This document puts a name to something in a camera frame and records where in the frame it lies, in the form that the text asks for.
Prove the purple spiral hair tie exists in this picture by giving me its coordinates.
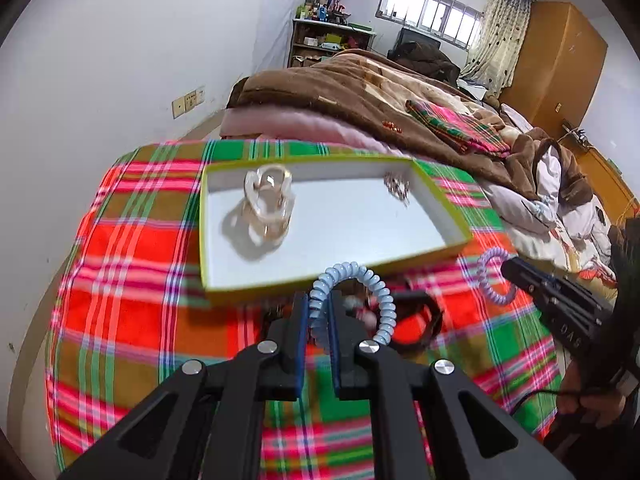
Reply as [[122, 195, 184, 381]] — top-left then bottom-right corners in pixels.
[[475, 246, 522, 307]]

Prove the black wrist band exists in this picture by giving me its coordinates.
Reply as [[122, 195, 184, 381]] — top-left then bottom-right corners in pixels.
[[390, 290, 444, 354]]

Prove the light blue spiral hair tie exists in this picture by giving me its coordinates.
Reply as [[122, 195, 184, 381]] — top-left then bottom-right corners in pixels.
[[308, 261, 397, 347]]

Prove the right hand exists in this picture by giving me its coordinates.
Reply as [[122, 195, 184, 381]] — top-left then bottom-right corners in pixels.
[[556, 361, 627, 428]]

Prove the white patterned bedding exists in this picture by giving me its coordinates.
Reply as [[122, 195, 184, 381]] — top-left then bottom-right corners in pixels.
[[480, 146, 616, 290]]

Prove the orange wooden cabinet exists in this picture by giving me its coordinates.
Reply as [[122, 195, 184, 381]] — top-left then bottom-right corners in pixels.
[[562, 134, 639, 226]]

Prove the folded plaid cloth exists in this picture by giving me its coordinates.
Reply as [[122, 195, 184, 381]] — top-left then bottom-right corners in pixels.
[[405, 100, 511, 158]]

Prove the rhinestone hair clip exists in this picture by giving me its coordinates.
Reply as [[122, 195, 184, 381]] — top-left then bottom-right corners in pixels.
[[383, 172, 410, 206]]

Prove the yellow-green shallow box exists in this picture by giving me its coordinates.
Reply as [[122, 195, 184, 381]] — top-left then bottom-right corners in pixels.
[[200, 154, 473, 307]]

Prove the small red hair clip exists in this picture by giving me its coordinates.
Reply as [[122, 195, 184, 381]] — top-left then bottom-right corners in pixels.
[[383, 121, 402, 133]]

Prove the orange wooden wardrobe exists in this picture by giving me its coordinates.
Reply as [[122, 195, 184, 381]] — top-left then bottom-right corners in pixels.
[[499, 1, 608, 139]]

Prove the floral curtain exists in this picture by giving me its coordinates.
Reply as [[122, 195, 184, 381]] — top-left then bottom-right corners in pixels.
[[460, 0, 534, 96]]

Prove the pearl gold hair claw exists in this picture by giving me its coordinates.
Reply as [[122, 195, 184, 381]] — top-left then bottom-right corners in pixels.
[[242, 164, 296, 246]]

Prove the brown fleece blanket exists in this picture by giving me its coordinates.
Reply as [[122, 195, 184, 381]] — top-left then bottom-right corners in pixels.
[[227, 50, 593, 206]]

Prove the dark clothes pile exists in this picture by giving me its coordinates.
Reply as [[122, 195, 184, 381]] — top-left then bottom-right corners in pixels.
[[387, 27, 460, 87]]

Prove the pink quilt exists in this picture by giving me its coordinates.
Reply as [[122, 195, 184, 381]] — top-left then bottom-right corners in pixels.
[[219, 105, 404, 156]]

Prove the window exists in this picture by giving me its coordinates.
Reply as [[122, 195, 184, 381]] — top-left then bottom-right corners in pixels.
[[375, 0, 482, 50]]

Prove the dark wooden shelf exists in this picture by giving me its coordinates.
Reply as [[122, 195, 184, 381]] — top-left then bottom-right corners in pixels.
[[288, 18, 376, 67]]

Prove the wall outlet plate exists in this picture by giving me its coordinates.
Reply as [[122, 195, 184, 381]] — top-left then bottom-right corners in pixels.
[[171, 86, 205, 119]]

